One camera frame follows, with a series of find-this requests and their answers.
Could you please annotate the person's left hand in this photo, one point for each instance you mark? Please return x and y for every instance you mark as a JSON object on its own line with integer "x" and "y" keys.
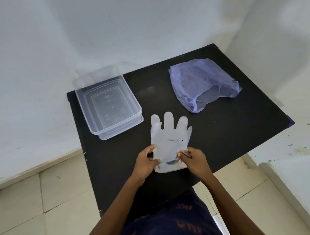
{"x": 143, "y": 164}

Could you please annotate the person's dark blue printed shirt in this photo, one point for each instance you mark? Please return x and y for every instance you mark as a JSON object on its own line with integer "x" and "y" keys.
{"x": 174, "y": 218}

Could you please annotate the blue disposable hair net cap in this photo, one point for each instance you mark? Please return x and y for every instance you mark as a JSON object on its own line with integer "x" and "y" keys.
{"x": 196, "y": 82}

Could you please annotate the clear plastic rectangular container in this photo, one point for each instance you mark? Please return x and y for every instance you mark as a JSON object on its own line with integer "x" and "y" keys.
{"x": 109, "y": 106}

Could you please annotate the person's right forearm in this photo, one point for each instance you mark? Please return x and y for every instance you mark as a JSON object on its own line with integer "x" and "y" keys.
{"x": 230, "y": 205}

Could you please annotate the person's left thumb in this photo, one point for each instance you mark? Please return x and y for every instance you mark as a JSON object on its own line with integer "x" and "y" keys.
{"x": 150, "y": 149}

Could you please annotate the person's right thumb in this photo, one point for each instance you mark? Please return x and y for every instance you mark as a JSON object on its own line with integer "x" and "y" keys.
{"x": 184, "y": 155}

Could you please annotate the person's left forearm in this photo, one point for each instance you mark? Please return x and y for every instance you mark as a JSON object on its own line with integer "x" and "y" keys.
{"x": 116, "y": 208}

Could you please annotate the person's right hand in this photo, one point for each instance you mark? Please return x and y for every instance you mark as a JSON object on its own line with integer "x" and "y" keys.
{"x": 197, "y": 163}

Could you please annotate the clear disposable plastic glove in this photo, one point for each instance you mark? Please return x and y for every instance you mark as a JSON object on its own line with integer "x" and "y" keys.
{"x": 169, "y": 135}

